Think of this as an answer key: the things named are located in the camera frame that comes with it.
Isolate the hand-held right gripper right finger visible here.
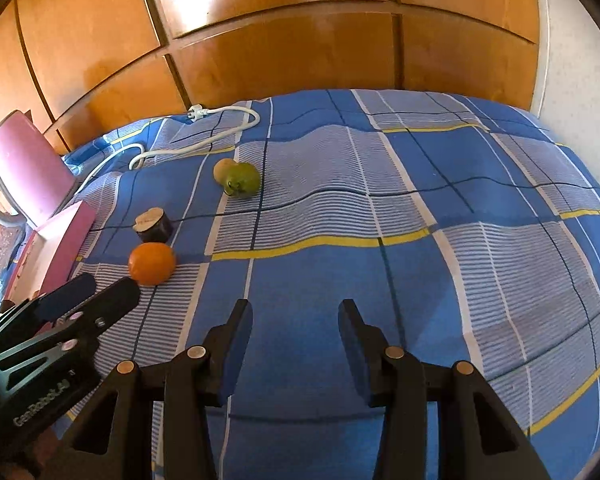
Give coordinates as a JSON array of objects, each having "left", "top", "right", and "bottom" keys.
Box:
[{"left": 338, "top": 299, "right": 551, "bottom": 480}]

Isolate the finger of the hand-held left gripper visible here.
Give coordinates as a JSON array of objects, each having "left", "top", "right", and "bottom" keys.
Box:
[
  {"left": 0, "top": 277, "right": 142, "bottom": 376},
  {"left": 0, "top": 274, "right": 97, "bottom": 346}
]

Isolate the pink electric kettle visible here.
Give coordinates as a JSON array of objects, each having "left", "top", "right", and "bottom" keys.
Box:
[{"left": 0, "top": 110, "right": 81, "bottom": 231}]

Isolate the speckled grey box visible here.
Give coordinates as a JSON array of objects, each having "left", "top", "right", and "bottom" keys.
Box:
[{"left": 0, "top": 225, "right": 27, "bottom": 281}]

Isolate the wooden wardrobe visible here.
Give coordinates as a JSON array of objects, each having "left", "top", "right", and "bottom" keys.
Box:
[{"left": 0, "top": 0, "right": 541, "bottom": 157}]

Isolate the white power cable with plug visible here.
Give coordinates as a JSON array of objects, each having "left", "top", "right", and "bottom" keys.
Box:
[{"left": 75, "top": 104, "right": 261, "bottom": 197}]

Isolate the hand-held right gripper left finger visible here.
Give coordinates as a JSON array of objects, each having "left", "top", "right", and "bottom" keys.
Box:
[{"left": 55, "top": 299, "right": 254, "bottom": 480}]

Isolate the small yellowish round fruit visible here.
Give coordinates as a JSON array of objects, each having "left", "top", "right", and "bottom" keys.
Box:
[{"left": 213, "top": 158, "right": 237, "bottom": 186}]

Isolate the pink box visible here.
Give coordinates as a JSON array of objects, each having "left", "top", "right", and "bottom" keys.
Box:
[{"left": 10, "top": 201, "right": 97, "bottom": 306}]

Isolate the orange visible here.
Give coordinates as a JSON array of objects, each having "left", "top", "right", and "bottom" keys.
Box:
[{"left": 128, "top": 242, "right": 177, "bottom": 287}]

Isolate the blue plaid blanket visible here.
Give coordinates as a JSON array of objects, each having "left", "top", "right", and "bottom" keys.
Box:
[{"left": 0, "top": 89, "right": 600, "bottom": 480}]

